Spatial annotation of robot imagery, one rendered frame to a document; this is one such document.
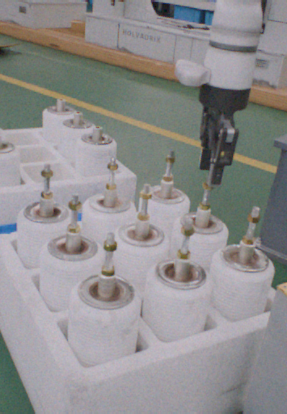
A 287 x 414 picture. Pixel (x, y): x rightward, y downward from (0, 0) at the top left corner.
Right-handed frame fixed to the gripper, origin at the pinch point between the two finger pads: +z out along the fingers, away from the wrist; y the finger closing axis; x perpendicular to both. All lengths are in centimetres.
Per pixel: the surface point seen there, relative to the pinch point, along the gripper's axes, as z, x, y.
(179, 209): 10.9, 2.5, 6.7
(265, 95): 30, -77, 184
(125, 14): 6, -7, 285
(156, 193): 10.0, 6.4, 11.4
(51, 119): 11, 29, 58
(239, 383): 27.9, -5.0, -18.9
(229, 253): 9.8, -2.4, -9.7
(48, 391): 25.1, 24.2, -22.9
